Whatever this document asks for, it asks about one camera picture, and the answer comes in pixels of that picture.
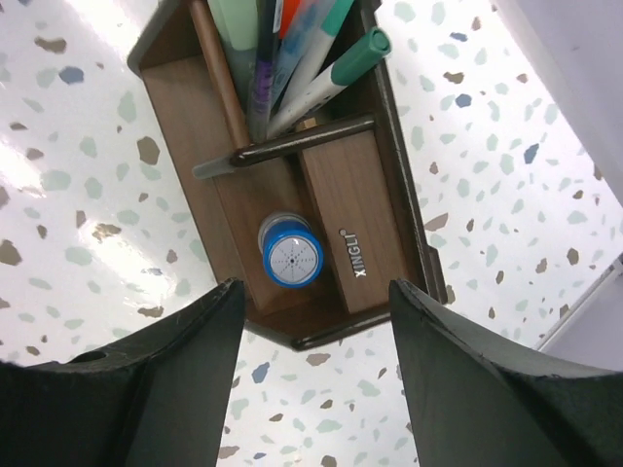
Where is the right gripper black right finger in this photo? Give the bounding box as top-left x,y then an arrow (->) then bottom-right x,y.
388,280 -> 622,466

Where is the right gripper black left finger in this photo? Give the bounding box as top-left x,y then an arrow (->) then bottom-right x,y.
1,279 -> 245,466

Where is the grey blue cylinder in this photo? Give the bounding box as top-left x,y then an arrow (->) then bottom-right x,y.
258,211 -> 324,289

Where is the purple black pen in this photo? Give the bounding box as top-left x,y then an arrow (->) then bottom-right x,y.
246,0 -> 283,143

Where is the green capped white marker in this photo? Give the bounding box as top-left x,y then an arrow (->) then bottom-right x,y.
267,26 -> 391,139

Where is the blue pen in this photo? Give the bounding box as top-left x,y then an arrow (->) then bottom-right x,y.
271,1 -> 326,108

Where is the orange highlighter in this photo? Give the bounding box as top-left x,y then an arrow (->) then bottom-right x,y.
278,0 -> 310,40

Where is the teal capped white marker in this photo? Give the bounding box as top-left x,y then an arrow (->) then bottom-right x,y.
272,0 -> 353,115

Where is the light green highlighter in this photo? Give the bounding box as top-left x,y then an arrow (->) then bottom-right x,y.
207,0 -> 258,101

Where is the aluminium right side rail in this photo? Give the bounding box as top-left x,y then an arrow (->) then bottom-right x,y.
533,255 -> 622,353

